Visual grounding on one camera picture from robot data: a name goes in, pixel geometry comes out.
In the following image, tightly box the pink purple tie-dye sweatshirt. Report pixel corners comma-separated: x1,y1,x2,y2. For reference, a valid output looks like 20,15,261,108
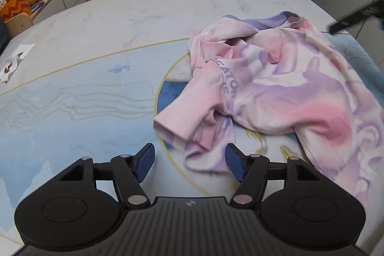
154,12,383,208

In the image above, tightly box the blue patterned table mat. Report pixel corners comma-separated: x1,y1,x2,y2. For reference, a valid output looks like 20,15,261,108
0,29,384,248

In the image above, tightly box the white paper card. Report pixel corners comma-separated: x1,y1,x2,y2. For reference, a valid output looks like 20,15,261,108
1,44,35,83

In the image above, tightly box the light wooden chair back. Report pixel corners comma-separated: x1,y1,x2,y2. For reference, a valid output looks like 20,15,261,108
5,12,34,39

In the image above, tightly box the orange snack bag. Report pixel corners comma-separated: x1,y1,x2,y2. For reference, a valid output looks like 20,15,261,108
0,0,31,22

